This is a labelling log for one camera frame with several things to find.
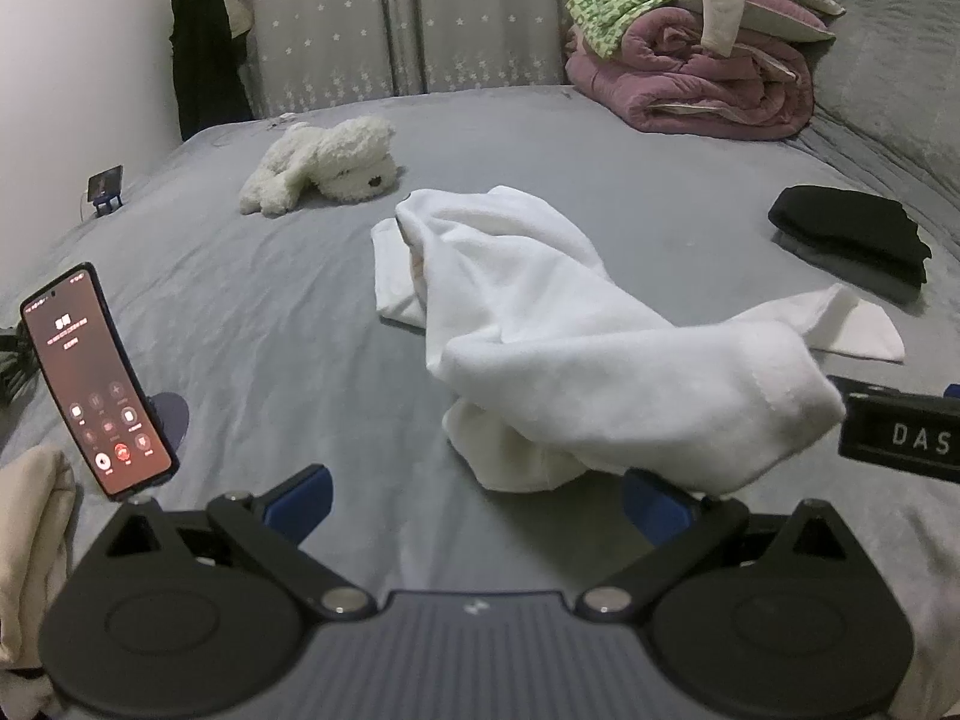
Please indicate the black smartphone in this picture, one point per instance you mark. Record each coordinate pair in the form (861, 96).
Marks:
(90, 375)

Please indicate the white printed sweatshirt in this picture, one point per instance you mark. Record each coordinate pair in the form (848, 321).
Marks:
(562, 330)

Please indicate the black folded garment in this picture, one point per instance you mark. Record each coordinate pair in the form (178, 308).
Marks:
(855, 229)

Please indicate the pink rolled quilt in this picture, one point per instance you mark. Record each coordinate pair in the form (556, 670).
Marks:
(675, 75)

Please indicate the white plush dog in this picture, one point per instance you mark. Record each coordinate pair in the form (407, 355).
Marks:
(337, 157)

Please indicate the round phone stand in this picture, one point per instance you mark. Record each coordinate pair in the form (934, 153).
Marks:
(171, 420)

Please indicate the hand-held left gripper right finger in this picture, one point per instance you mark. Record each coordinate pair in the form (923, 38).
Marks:
(649, 511)

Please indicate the black coat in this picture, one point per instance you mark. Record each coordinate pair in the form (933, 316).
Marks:
(202, 60)

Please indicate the black tripod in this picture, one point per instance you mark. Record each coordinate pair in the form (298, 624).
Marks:
(15, 371)

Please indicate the grey quilted blanket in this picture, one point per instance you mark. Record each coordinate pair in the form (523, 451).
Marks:
(885, 52)

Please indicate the beige cloth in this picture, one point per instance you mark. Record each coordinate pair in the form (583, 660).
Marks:
(34, 540)

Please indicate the small screen device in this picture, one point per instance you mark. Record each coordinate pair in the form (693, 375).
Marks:
(105, 184)

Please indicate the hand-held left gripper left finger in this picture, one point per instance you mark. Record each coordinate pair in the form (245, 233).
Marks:
(301, 499)

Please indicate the grey star curtain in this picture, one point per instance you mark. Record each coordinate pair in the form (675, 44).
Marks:
(390, 15)

